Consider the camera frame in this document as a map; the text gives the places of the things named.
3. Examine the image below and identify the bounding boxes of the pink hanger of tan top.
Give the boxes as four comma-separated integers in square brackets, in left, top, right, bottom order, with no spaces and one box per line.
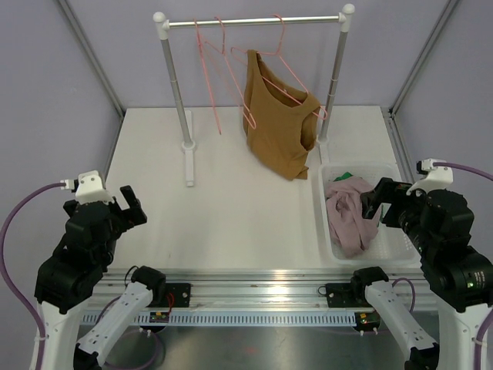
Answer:
[230,14,310,105]

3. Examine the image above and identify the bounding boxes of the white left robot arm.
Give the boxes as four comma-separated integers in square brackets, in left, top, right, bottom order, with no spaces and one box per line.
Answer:
[35,186,166,369]

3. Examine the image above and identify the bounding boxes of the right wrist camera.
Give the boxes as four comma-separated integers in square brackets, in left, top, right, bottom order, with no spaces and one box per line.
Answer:
[406,158,454,196]

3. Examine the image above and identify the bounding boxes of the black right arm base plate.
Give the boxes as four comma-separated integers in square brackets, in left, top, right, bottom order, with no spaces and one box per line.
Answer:
[317,283,371,308]

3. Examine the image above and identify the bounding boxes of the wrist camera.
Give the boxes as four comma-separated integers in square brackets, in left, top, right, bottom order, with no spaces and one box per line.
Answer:
[60,170,115,205]
[406,158,454,196]

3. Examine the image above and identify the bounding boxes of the mauve pink tank top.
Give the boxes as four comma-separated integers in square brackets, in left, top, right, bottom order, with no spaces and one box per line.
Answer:
[324,175,381,258]

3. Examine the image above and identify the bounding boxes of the green tank top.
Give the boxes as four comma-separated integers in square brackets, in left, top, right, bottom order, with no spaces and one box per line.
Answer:
[334,172,382,226]

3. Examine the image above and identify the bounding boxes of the pink hanger of mauve top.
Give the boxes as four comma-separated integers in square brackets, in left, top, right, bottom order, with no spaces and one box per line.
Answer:
[195,16,257,135]

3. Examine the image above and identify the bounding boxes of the white plastic basket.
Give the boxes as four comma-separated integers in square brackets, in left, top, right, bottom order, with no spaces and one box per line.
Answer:
[317,163,421,267]

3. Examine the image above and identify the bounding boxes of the pink hanger of green top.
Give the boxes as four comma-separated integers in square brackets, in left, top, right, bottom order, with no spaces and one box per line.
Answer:
[193,19,222,135]

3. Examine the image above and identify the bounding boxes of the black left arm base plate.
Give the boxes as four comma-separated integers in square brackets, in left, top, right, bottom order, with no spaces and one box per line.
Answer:
[149,283,192,308]

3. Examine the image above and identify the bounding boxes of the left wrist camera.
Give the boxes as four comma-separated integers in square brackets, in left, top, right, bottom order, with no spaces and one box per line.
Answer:
[60,170,115,205]

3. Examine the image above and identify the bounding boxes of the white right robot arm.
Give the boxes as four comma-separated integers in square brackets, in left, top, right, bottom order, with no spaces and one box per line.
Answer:
[349,177,492,369]

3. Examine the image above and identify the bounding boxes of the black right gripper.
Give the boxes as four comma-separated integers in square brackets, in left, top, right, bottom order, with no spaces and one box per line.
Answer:
[361,176,437,254]

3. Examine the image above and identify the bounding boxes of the tan brown tank top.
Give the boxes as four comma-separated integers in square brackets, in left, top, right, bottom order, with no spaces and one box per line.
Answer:
[243,49,320,180]

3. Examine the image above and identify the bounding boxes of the aluminium front rail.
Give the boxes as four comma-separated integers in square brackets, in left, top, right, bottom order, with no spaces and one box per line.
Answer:
[92,269,436,311]

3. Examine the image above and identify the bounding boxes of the white clothes rack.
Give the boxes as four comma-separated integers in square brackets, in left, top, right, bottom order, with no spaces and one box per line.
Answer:
[153,3,355,187]

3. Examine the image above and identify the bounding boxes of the white slotted cable duct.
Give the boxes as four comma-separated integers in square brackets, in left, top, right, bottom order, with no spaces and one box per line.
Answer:
[80,310,357,328]

